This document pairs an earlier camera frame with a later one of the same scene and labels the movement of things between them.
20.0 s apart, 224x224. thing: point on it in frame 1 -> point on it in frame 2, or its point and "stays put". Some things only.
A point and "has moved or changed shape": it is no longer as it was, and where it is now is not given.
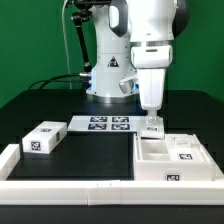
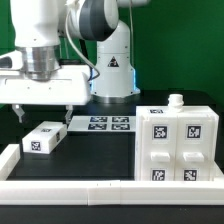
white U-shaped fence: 105,192 stays put
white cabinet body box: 175,157 has moved or changed shape
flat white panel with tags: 104,123 stays put
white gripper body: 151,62 -> 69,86
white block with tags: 44,137 stays put
